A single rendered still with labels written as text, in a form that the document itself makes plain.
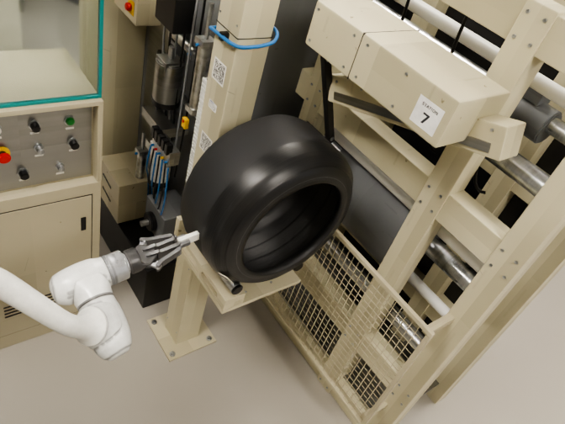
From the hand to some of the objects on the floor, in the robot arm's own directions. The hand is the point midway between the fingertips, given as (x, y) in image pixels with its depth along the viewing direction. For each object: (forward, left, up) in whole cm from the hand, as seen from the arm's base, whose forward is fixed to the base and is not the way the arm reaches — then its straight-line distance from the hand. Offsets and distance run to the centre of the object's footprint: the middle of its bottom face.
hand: (187, 238), depth 160 cm
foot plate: (+50, +19, -111) cm, 123 cm away
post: (+50, +19, -111) cm, 123 cm away
